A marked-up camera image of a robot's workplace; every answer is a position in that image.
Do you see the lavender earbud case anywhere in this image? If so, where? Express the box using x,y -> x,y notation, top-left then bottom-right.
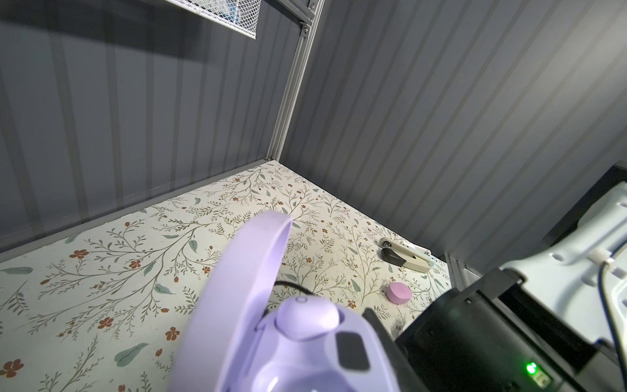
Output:
169,211 -> 398,391

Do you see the white wire mesh basket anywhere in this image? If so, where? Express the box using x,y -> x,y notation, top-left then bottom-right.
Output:
168,0 -> 261,39

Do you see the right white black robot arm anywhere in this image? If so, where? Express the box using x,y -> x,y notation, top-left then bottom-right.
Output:
396,183 -> 626,391

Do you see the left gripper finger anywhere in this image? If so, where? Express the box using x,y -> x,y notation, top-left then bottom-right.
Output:
362,308 -> 429,392

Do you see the pink earbud charging case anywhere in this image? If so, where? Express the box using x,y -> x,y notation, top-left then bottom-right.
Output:
385,282 -> 413,305

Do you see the lavender earbud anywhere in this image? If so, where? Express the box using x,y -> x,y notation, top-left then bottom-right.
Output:
275,296 -> 341,341

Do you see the beige black stapler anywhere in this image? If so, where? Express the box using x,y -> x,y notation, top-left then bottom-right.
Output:
378,238 -> 435,274

